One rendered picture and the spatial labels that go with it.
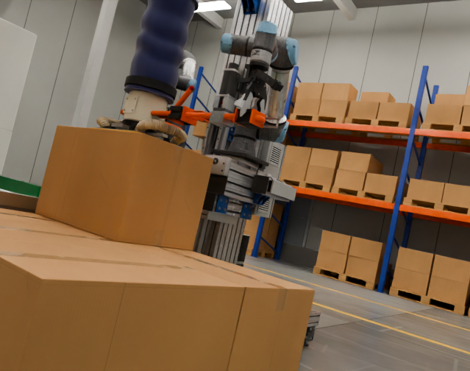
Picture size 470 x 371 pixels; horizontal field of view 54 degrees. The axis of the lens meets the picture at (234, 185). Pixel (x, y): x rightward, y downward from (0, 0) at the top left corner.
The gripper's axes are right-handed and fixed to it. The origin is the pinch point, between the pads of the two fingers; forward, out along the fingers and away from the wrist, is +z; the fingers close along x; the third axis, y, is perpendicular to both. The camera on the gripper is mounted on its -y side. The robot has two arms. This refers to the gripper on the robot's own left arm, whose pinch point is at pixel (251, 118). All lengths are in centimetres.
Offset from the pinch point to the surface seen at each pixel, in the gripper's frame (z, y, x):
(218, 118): 1.7, 12.3, 3.5
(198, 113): 0.0, 23.7, 3.4
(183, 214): 39, 31, -8
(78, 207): 45, 59, 22
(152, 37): -30, 55, 9
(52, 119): -102, 1023, -443
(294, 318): 63, -28, -9
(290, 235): 47, 488, -802
